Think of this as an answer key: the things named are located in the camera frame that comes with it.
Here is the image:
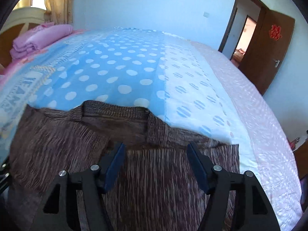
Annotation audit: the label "pink dotted bedspread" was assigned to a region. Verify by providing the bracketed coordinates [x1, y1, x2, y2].
[190, 41, 304, 231]

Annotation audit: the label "folded pink blanket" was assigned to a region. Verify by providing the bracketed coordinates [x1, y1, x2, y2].
[10, 22, 74, 59]

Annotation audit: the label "dark wooden door frame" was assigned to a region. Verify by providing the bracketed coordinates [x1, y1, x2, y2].
[218, 0, 267, 60]

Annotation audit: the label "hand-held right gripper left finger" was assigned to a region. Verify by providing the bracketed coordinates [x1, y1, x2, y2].
[29, 142, 126, 231]

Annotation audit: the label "yellow curtain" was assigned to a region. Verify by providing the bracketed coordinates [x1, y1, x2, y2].
[17, 0, 77, 26]

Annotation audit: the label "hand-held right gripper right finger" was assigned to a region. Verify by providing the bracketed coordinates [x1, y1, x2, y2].
[186, 142, 281, 231]

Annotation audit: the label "brown knitted sweater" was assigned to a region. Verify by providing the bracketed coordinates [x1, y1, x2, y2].
[7, 100, 241, 231]

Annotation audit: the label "cream wooden headboard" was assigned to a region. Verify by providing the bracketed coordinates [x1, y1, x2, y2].
[0, 7, 46, 69]

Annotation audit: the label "red paper door decoration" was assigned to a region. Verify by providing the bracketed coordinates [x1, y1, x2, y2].
[269, 24, 282, 40]

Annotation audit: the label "blue polka dot bedsheet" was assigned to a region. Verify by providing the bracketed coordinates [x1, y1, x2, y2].
[0, 26, 261, 174]

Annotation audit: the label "brown wooden door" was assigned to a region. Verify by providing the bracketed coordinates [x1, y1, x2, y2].
[238, 8, 296, 96]

